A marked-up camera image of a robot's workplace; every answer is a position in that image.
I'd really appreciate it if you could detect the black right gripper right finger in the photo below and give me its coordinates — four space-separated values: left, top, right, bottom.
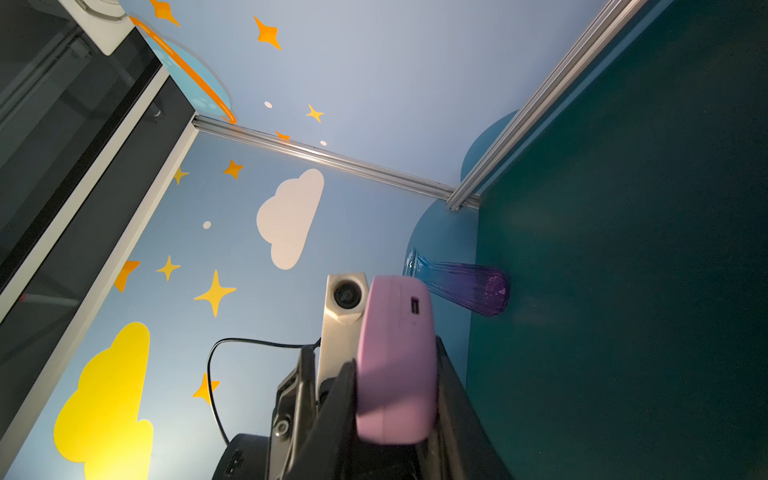
428 339 512 479

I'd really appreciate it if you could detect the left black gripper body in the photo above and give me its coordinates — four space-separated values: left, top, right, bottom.
211 344 317 479

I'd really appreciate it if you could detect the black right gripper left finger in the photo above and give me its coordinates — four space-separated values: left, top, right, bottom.
284 360 357 479

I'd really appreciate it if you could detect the pink earbud charging case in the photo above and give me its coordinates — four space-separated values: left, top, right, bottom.
356 276 438 445

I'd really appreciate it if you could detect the purple ribbed glass vase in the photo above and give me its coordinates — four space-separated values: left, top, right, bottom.
403 248 509 317

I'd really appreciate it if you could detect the black left camera cable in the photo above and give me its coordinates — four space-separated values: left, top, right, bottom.
206 337 323 446

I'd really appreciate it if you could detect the aluminium left frame post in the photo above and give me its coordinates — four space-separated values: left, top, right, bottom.
192 115 456 202

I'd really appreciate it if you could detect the aluminium back frame rail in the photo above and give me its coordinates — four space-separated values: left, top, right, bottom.
446 0 647 211

